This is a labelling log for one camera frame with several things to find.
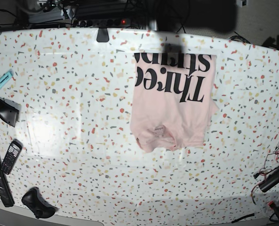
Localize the red tipped black tool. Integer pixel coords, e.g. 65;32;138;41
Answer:
269;201;279;223

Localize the black table clamp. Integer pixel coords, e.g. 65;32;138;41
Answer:
96;28;109;43

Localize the black game controller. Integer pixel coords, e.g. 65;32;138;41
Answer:
21;187;57;219

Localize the light blue highlighter pen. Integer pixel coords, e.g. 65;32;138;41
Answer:
0;70;14;89

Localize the black cordless phone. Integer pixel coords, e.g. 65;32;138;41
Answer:
1;139;23;175

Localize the black cylinder tool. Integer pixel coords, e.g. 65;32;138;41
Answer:
259;166;279;193

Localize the terrazzo patterned table cloth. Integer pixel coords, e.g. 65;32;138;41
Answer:
0;28;279;226

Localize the pink T-shirt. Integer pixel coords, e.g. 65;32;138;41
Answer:
130;53;218;153

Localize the black coiled cable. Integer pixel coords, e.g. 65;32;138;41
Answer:
228;31;251;44

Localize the black cable bottom right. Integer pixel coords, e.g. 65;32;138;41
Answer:
231;213;255;224

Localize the black power strip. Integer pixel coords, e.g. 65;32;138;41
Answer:
77;18;131;28

